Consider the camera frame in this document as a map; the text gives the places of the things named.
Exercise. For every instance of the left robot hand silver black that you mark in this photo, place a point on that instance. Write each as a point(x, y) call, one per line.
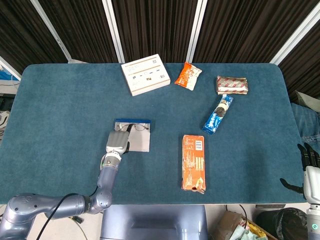
point(116, 141)

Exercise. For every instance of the orange and white snack packet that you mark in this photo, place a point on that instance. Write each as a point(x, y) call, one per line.
point(188, 76)

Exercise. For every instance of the blue glasses case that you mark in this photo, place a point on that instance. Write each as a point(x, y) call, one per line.
point(140, 142)

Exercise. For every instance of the long orange carton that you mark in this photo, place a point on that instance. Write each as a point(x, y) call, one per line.
point(193, 162)

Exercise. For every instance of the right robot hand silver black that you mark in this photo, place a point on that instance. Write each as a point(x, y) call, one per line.
point(312, 182)

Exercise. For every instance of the black-rimmed eyeglasses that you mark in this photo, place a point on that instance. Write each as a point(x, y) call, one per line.
point(140, 128)

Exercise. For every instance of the white flat printed box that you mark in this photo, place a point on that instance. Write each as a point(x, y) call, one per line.
point(146, 75)

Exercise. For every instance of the black bin bag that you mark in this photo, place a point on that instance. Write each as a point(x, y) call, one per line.
point(282, 222)

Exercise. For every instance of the crumpled green paper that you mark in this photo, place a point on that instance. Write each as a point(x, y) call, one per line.
point(241, 233)

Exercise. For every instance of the blue cookie packet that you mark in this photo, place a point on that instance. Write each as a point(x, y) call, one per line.
point(217, 115)

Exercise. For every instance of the grey-green bag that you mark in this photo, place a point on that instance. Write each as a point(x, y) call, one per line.
point(308, 100)

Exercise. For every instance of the black pleated curtain panel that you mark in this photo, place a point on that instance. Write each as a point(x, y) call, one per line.
point(305, 70)
point(80, 30)
point(20, 30)
point(155, 30)
point(245, 30)

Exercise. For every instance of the blue denim jeans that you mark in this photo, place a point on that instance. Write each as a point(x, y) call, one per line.
point(307, 120)

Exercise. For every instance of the blue printed bag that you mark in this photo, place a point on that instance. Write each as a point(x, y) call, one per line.
point(5, 75)

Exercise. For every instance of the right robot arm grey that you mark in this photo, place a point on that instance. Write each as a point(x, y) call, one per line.
point(313, 221)

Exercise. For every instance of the blue felt table cloth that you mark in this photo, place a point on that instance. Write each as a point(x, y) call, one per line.
point(75, 100)

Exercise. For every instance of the yellow wrapper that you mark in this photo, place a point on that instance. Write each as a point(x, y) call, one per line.
point(256, 229)

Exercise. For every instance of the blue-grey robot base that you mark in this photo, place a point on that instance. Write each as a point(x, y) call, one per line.
point(153, 222)

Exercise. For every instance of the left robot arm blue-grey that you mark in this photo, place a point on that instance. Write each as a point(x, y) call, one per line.
point(107, 177)

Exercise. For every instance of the silver aluminium frame post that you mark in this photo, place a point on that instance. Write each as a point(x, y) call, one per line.
point(10, 68)
point(196, 30)
point(113, 30)
point(296, 37)
point(51, 30)

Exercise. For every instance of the white plastic object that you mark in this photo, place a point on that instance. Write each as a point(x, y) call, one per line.
point(3, 118)

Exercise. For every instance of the silver red-print snack packet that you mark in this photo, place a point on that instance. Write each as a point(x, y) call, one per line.
point(232, 85)

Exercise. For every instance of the brown cardboard box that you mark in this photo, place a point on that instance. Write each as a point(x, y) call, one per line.
point(226, 222)

